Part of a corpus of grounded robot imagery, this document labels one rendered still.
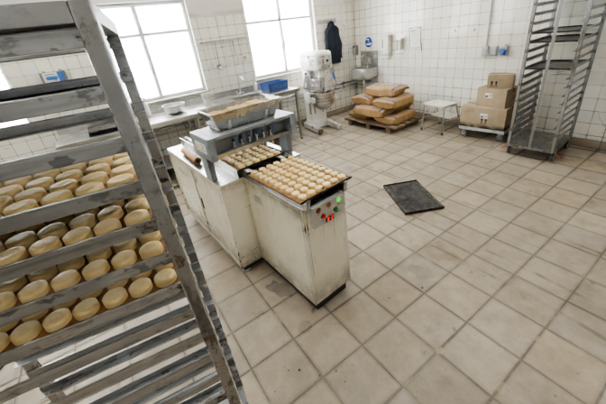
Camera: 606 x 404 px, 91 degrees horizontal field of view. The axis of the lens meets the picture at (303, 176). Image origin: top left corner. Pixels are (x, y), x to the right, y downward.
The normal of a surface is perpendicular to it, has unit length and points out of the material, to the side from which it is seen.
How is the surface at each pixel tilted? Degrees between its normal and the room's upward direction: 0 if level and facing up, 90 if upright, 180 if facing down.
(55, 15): 90
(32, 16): 90
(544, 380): 0
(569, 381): 0
